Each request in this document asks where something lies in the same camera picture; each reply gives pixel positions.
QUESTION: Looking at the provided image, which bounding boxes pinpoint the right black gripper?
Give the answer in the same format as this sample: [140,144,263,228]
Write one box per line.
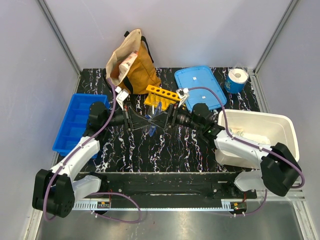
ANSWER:
[148,101,202,132]

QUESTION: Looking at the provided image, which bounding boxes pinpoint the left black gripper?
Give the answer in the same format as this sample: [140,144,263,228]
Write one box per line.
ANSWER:
[103,102,152,131]

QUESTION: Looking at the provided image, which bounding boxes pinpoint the blue safety glasses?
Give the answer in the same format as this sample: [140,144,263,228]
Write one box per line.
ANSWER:
[145,101,162,137]

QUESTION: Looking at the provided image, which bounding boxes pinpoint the yellow test tube rack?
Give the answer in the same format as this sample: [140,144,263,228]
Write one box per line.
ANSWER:
[144,85,181,111]

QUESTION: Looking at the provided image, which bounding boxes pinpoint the light blue tray lid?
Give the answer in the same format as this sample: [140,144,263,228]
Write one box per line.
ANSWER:
[174,65,227,111]

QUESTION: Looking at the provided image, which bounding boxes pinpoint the plastic packet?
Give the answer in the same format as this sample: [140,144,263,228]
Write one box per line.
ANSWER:
[229,128,245,137]

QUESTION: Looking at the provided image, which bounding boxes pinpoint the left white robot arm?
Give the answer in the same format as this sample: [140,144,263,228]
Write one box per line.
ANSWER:
[31,101,149,218]

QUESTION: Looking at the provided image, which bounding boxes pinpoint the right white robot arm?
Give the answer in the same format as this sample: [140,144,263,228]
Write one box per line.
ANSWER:
[148,103,302,197]

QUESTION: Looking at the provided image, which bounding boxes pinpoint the brown paper tote bag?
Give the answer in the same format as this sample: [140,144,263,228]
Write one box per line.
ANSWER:
[105,28,162,95]

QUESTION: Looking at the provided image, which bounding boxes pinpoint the white package in bag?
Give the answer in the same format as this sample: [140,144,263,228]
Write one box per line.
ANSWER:
[118,51,138,78]

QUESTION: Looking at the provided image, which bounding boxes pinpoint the blue compartment bin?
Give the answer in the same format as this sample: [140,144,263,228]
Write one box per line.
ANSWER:
[52,93,110,157]

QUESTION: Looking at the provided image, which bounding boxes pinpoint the toilet paper roll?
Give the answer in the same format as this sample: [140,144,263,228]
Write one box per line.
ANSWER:
[224,68,249,94]

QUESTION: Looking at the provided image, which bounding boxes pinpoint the white plastic tub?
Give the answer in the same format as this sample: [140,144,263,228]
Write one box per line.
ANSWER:
[215,109,300,169]

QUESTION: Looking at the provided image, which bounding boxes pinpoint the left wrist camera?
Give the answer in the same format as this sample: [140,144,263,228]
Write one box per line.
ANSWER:
[115,86,130,110]

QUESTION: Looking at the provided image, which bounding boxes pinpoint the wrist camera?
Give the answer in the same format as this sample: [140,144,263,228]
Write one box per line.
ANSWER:
[115,86,130,110]
[176,88,190,107]

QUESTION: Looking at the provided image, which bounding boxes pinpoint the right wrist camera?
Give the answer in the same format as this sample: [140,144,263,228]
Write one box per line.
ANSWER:
[176,88,190,107]

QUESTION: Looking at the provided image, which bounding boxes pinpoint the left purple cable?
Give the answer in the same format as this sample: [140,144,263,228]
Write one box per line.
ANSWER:
[42,77,142,224]

